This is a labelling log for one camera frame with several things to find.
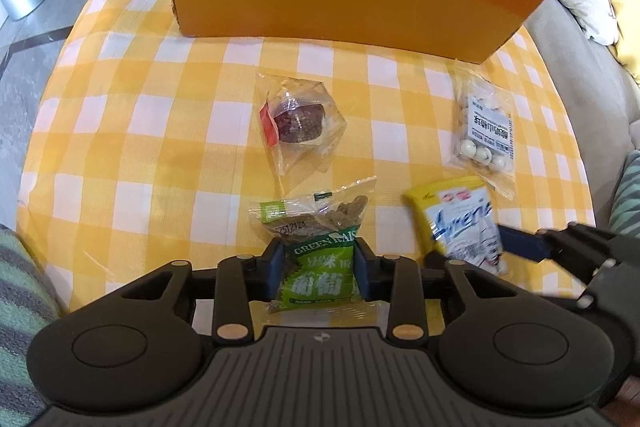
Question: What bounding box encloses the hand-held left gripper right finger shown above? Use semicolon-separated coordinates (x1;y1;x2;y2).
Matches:
352;241;522;344

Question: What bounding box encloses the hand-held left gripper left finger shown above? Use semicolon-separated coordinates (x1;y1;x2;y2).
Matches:
117;238;287;349

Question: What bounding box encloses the yellow white snack packet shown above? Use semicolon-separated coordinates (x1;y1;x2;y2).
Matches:
402;176;512;278

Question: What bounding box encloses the green raisin packet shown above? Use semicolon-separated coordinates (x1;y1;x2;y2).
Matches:
249;176;379;315

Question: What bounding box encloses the teal striped fleece cloth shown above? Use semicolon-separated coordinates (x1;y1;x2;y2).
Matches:
0;223;69;427
607;149;640;238

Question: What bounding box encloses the clear packet of white balls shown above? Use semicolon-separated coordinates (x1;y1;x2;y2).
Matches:
446;66;519;200

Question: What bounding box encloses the clear packet with red date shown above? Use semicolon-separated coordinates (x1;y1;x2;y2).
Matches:
254;72;349;178

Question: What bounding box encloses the beige sofa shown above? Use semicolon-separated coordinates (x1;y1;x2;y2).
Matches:
480;0;640;218

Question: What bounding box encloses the yellow checked tablecloth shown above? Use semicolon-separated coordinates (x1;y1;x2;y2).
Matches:
15;0;599;339

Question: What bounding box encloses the yellow cushion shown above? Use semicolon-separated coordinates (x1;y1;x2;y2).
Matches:
592;0;640;86

